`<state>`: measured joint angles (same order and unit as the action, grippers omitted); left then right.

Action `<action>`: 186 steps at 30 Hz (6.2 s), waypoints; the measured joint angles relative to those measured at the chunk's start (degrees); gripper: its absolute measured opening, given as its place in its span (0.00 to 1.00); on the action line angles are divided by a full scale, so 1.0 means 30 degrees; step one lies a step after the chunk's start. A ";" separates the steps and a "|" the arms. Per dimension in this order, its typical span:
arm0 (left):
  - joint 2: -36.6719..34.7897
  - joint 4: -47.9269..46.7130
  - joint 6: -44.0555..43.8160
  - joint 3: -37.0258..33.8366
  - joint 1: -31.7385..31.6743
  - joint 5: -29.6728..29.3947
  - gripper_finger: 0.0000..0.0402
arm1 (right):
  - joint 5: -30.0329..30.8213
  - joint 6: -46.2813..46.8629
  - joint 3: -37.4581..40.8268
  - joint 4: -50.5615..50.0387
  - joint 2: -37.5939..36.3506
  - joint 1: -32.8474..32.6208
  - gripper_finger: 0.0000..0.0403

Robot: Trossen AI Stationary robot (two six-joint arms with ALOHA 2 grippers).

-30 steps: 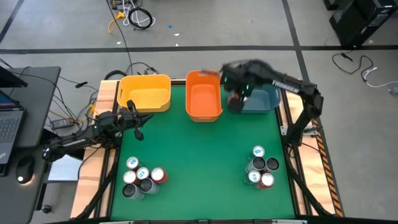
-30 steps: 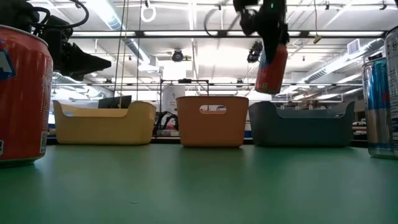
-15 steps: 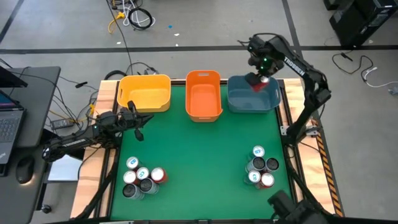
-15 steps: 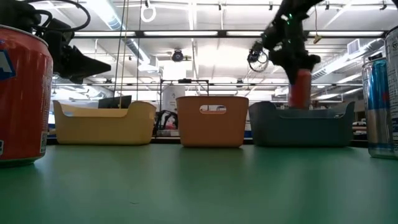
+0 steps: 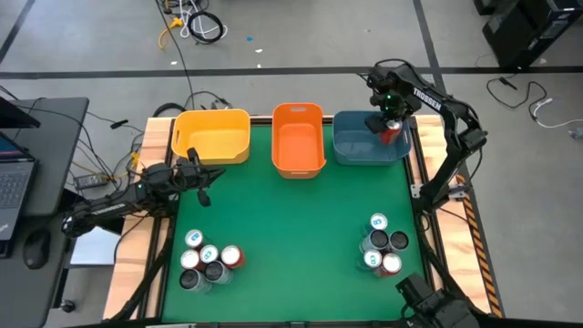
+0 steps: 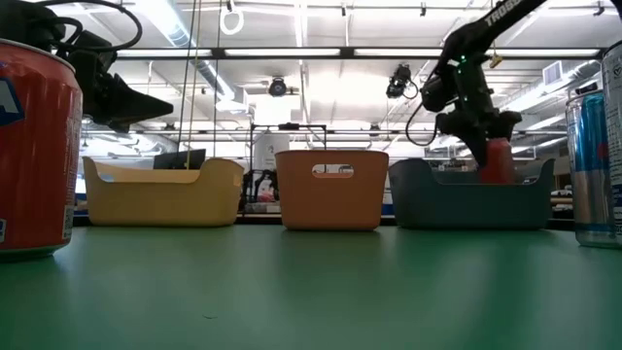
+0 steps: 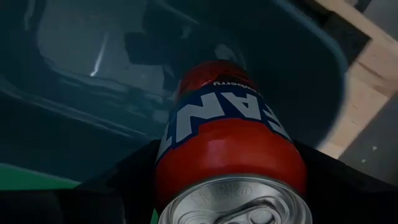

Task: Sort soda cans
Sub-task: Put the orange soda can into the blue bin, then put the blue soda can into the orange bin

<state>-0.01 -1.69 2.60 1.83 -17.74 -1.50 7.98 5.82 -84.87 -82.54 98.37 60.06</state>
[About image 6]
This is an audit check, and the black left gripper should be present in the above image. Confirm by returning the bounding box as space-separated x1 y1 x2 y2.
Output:
72 48 175 135

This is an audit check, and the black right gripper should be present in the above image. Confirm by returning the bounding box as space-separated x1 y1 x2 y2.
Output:
456 109 525 170

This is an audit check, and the red Fanta soda can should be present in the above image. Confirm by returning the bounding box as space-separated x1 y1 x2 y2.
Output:
477 136 517 186
0 37 85 263

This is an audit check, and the dark teal plastic bin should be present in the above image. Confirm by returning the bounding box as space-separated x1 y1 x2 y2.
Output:
387 157 557 231

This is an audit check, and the yellow plastic bin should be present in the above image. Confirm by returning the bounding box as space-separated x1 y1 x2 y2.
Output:
81 155 246 228

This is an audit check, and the silver blue Red Bull can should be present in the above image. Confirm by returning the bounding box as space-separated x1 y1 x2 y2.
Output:
565 89 614 250

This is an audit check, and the orange plastic bin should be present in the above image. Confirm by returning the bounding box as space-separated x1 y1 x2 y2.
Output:
274 149 391 232

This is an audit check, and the black computer monitor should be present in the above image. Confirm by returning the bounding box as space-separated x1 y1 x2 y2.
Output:
153 148 208 171

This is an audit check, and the yellow hanging hook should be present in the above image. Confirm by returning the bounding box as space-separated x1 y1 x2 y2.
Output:
488 41 504 70

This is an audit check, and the background wooden workbench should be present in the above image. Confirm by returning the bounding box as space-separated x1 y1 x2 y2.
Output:
551 183 575 220

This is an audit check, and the white air vent grille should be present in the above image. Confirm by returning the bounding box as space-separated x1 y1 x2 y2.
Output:
542 60 565 88

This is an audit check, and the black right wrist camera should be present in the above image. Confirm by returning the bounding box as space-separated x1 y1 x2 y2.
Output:
434 111 461 142

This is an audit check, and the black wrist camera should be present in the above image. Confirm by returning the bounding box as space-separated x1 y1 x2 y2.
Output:
67 29 121 67
434 111 461 142

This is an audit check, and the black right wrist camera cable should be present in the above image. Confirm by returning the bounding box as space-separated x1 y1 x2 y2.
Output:
404 61 441 148

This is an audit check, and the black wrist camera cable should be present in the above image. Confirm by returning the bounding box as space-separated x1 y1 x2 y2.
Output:
404 61 441 148
33 0 145 54

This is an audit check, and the thin black hanging cable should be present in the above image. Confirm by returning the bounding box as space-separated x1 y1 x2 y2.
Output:
212 0 223 158
177 0 196 155

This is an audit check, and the silver ceiling air duct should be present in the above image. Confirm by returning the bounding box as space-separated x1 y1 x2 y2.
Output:
500 60 606 118
140 0 252 116

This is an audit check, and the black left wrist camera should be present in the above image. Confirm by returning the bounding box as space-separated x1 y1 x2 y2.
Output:
67 29 121 67

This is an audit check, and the black left wrist camera cable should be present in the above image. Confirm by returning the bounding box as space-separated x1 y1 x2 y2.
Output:
33 0 145 54

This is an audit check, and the black overhead rig camera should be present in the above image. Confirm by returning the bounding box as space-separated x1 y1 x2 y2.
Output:
385 62 420 101

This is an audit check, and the white cable loop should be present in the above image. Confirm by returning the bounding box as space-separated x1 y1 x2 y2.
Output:
219 0 245 37

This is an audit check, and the black ceiling dome camera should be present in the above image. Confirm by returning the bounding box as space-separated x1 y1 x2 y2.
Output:
267 76 290 99

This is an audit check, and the overhead LED light bar frame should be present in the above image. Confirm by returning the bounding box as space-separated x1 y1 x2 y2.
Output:
114 46 608 61

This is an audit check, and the black metal frame stand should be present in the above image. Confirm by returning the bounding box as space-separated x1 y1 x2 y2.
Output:
249 122 328 216

